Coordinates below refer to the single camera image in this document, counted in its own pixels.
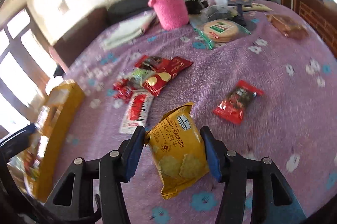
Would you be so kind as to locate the purple floral tablecloth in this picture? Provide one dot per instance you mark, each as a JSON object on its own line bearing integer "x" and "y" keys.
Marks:
{"x": 263, "y": 95}

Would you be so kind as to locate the red gold chips pack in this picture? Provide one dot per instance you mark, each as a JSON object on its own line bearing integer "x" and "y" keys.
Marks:
{"x": 156, "y": 82}

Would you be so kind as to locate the small red candy wrapper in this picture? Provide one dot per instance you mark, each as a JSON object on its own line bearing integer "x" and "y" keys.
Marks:
{"x": 124, "y": 90}

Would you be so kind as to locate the brown foil snack pack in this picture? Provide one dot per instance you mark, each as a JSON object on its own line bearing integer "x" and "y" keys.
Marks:
{"x": 287, "y": 26}

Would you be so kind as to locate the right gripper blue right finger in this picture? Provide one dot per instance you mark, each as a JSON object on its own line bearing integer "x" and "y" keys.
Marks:
{"x": 273, "y": 198}

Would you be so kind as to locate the round biscuits in clear bag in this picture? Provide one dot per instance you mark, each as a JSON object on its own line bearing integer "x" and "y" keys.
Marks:
{"x": 220, "y": 31}

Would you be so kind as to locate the red dark candy pack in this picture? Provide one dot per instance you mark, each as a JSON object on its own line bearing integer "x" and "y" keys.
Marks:
{"x": 233, "y": 107}

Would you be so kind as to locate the maroon armchair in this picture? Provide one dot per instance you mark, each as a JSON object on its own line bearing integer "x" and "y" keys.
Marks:
{"x": 66, "y": 50}

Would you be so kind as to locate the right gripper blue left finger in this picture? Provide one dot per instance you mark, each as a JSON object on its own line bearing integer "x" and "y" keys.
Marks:
{"x": 90, "y": 191}

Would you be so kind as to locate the orange white biscuit pack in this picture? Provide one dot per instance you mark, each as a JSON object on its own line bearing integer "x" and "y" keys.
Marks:
{"x": 31, "y": 158}

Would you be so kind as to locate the brown beige snack bar pack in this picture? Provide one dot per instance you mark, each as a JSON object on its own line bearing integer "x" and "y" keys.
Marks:
{"x": 47, "y": 118}

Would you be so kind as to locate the wooden framed window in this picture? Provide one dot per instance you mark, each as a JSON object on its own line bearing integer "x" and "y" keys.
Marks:
{"x": 23, "y": 74}

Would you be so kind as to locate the folded white cloth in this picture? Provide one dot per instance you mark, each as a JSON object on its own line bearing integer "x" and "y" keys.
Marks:
{"x": 129, "y": 30}

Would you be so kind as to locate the yellow cheese sandwich crackers pack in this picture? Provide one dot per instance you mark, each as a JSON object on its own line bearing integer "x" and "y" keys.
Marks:
{"x": 178, "y": 151}

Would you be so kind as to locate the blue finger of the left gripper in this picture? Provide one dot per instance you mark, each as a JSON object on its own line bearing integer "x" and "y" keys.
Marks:
{"x": 15, "y": 143}

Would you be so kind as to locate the red white flat sachet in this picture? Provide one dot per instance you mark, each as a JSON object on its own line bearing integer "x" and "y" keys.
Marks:
{"x": 136, "y": 112}

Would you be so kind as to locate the yellow cardboard tray box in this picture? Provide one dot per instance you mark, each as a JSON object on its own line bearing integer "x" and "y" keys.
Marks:
{"x": 70, "y": 96}

